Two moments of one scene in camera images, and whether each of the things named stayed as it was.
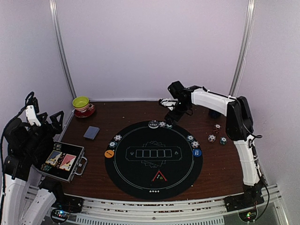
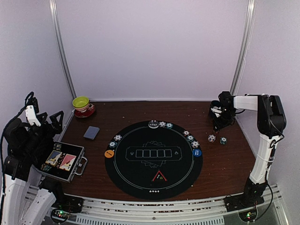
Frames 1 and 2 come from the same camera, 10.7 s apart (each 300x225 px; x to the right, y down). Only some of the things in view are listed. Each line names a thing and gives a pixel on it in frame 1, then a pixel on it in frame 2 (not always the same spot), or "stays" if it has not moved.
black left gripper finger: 56,125 stays
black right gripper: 177,116 to 220,124
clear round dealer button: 153,124 stays
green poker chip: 112,144 stays
